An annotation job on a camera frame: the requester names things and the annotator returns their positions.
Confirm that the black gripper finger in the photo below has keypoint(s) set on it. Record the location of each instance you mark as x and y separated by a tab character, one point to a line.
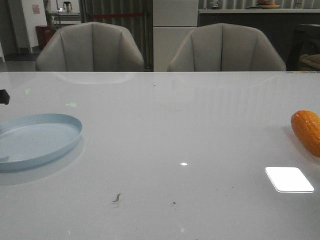
4	97

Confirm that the light blue round plate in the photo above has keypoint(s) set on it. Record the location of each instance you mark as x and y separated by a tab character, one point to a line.
34	140

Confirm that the orange toy corn cob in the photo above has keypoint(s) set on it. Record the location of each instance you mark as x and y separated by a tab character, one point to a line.
306	126

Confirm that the red trash bin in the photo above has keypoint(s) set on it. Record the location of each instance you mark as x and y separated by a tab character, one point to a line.
44	34

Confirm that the distant folding table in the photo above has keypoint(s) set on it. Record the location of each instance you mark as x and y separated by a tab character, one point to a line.
66	18

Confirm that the left grey upholstered chair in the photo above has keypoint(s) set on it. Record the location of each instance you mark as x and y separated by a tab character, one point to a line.
91	47

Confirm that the grey upholstered chair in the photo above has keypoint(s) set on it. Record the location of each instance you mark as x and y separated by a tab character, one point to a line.
91	47
223	47

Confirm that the red barrier belt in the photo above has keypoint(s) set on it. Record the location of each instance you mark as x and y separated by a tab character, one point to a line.
120	15

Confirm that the grey pleated curtain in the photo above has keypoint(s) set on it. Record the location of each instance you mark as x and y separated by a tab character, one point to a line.
139	27

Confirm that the white refrigerator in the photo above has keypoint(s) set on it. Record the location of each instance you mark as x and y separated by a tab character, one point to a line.
172	19

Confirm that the right grey upholstered chair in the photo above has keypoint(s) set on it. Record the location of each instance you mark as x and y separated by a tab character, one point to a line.
223	47

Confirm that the fruit bowl on counter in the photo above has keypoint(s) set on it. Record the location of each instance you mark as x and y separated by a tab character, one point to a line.
267	4

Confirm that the dark grey counter cabinet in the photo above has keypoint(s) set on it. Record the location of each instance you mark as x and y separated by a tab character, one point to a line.
292	32

